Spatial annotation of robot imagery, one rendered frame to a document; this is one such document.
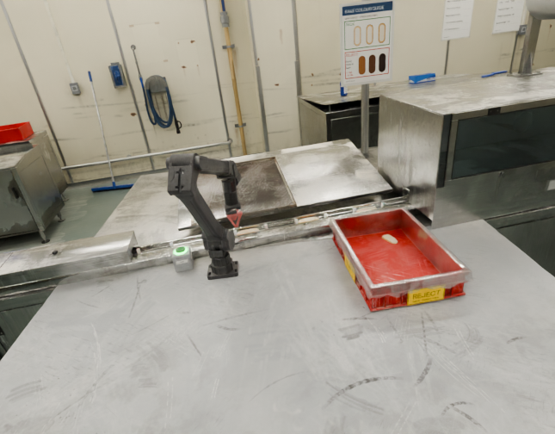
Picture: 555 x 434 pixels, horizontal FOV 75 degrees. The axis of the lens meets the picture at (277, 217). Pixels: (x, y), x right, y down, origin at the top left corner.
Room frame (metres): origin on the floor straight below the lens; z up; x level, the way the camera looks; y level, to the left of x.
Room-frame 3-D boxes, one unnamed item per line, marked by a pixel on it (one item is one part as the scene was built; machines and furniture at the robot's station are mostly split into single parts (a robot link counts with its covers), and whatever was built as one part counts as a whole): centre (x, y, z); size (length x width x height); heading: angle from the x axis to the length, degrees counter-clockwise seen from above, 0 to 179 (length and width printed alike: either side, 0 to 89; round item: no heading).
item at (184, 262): (1.25, 0.40, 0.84); 0.08 x 0.08 x 0.11; 8
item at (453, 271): (1.10, -0.40, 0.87); 0.49 x 0.34 x 0.10; 4
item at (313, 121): (3.81, -1.40, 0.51); 1.93 x 1.05 x 1.02; 98
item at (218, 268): (1.18, 0.23, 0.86); 0.12 x 0.09 x 0.08; 91
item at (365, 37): (2.37, -0.66, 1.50); 0.33 x 0.01 x 0.45; 93
